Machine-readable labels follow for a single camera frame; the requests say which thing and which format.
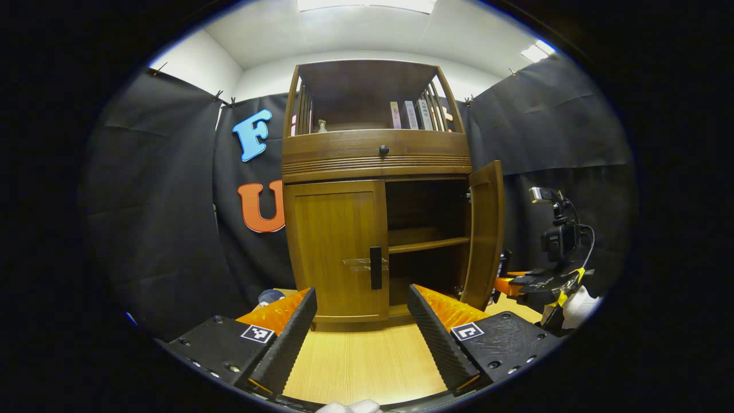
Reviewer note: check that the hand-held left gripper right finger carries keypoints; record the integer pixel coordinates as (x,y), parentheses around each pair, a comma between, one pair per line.
(438,344)

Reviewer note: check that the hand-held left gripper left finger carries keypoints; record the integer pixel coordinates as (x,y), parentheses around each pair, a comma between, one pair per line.
(289,344)

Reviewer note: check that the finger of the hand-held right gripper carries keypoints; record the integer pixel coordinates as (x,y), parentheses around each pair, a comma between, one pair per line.
(519,273)
(539,284)

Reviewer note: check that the wooden shoe cabinet door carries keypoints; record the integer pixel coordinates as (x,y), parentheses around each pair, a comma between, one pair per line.
(484,229)
(332,246)

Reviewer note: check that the wooden double-door shoe cabinet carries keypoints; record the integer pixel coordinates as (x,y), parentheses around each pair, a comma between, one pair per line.
(355,86)

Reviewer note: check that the plush penguin toy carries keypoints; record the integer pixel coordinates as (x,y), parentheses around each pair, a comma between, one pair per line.
(270,296)

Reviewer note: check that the wooden inner shelf board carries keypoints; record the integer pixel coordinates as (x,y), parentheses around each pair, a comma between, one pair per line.
(427,245)

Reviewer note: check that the clear tape strip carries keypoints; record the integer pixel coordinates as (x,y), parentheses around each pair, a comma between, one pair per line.
(361,264)

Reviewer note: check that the dark grey spine book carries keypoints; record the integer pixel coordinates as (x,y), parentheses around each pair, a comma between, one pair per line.
(425,114)

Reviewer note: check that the black backdrop cloth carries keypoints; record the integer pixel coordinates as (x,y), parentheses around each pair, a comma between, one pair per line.
(166,201)

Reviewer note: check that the small ceiling light panel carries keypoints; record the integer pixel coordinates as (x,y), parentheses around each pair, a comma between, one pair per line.
(537,50)

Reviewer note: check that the wooden drawer front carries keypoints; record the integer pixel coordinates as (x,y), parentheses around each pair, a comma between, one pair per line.
(332,149)

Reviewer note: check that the pink spine book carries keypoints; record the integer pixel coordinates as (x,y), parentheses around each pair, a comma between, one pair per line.
(395,115)

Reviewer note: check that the large ceiling light panel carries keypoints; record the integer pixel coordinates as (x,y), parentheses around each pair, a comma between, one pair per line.
(367,4)

